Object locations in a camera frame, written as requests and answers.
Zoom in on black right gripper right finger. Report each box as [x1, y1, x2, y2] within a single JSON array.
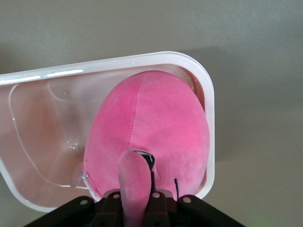
[[144, 191, 247, 227]]

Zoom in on pink plush toy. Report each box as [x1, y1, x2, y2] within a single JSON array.
[[84, 70, 211, 227]]

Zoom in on pink plastic box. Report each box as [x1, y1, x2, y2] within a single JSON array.
[[0, 51, 216, 213]]

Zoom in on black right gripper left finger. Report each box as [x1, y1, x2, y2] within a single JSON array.
[[23, 190, 124, 227]]

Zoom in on brown table mat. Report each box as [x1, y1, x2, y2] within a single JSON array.
[[0, 0, 303, 227]]

